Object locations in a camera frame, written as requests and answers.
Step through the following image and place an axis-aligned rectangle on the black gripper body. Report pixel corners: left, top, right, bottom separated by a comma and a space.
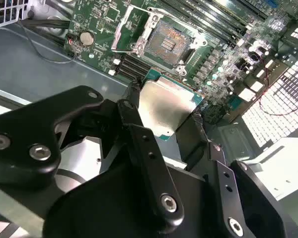
42, 160, 227, 238

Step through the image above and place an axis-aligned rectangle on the metal socket cover frame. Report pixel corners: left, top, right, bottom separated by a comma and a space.
111, 4, 164, 55

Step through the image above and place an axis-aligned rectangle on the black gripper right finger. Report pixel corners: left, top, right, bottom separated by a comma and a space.
176, 113, 288, 238

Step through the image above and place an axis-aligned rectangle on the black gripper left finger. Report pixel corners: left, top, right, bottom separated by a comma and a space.
0, 81, 185, 234

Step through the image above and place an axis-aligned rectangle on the silver topped CPU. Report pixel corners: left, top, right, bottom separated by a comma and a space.
138, 67, 206, 143

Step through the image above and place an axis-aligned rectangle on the metal locking lever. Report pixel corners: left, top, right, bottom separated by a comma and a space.
147, 6, 209, 47

